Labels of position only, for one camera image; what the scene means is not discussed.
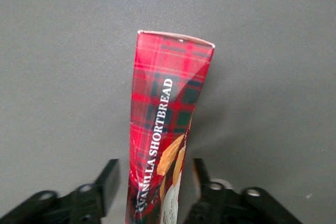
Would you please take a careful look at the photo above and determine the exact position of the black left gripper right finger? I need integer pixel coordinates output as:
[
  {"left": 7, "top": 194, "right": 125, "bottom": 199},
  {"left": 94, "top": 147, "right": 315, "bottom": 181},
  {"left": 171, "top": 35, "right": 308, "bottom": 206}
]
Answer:
[{"left": 183, "top": 157, "right": 303, "bottom": 224}]

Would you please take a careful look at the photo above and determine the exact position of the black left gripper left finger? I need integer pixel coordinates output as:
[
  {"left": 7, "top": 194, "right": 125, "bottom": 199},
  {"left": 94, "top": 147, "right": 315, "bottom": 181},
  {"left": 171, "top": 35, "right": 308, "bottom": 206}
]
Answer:
[{"left": 0, "top": 158, "right": 121, "bottom": 224}]

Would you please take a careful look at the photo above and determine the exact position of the red tartan shortbread cookie box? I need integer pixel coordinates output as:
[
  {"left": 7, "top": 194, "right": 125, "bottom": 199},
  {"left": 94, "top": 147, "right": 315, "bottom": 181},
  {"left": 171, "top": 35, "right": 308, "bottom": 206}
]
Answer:
[{"left": 124, "top": 29, "right": 217, "bottom": 224}]

